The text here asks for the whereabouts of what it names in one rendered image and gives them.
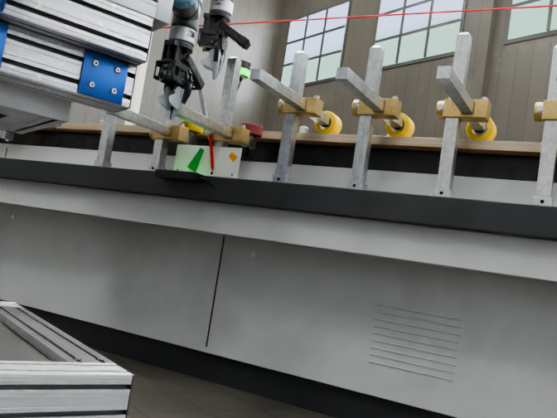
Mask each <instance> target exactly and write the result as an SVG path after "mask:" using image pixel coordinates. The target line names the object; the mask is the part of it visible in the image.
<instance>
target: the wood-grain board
mask: <svg viewBox="0 0 557 418"><path fill-rule="evenodd" d="M102 128H103V124H87V123H63V124H61V126H60V127H56V128H53V129H48V128H44V129H39V130H50V131H65V132H81V133H97V134H101V132H102ZM115 134H127V135H142V136H149V129H145V128H143V127H140V126H138V125H125V124H117V126H116V131H115ZM281 136H282V132H279V131H263V132H262V137H261V138H254V140H256V141H257V142H267V143H280V142H281ZM195 137H196V138H198V139H208V138H207V135H206V134H205V129H203V134H202V135H195ZM356 137H357V135H356V134H319V133H299V132H297V137H296V143H298V144H313V145H329V146H345V147H355V146H356ZM442 143H443V139H434V138H415V137H395V136H375V135H372V141H371V148H391V149H407V150H423V151H439V152H441V150H442ZM541 146H542V143H530V142H511V141H491V140H472V139H459V140H458V151H457V153H485V154H500V155H516V156H531V157H540V153H541Z"/></svg>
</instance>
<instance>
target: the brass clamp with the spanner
mask: <svg viewBox="0 0 557 418"><path fill-rule="evenodd" d="M227 127H229V128H231V129H233V132H232V137H231V139H228V138H223V137H221V136H219V135H217V134H213V135H212V142H214V141H222V142H225V143H227V144H238V145H248V142H249V133H250V130H248V129H246V128H244V127H235V126H227Z"/></svg>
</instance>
